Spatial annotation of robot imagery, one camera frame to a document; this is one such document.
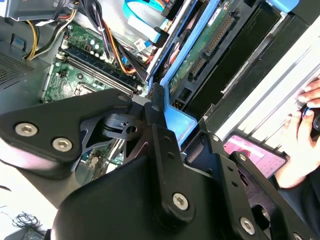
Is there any round black tool blue ring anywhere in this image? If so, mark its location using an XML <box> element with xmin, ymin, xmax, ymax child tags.
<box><xmin>299</xmin><ymin>103</ymin><xmax>320</xmax><ymax>141</ymax></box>

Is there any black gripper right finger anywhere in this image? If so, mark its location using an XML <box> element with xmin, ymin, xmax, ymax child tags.
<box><xmin>184</xmin><ymin>117</ymin><xmax>320</xmax><ymax>240</ymax></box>

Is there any person hand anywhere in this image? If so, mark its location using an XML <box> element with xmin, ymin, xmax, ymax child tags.
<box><xmin>274</xmin><ymin>77</ymin><xmax>320</xmax><ymax>190</ymax></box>

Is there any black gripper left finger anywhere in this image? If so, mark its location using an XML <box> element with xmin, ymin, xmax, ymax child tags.
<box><xmin>0</xmin><ymin>83</ymin><xmax>197</xmax><ymax>226</ymax></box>

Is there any blue data wire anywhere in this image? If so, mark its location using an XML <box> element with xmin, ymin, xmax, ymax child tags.
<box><xmin>123</xmin><ymin>0</ymin><xmax>173</xmax><ymax>47</ymax></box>

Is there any hard disk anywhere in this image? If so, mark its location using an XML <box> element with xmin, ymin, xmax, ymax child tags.
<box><xmin>146</xmin><ymin>0</ymin><xmax>301</xmax><ymax>157</ymax></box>

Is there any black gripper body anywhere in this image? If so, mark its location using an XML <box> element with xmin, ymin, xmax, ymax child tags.
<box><xmin>51</xmin><ymin>154</ymin><xmax>241</xmax><ymax>240</ymax></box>

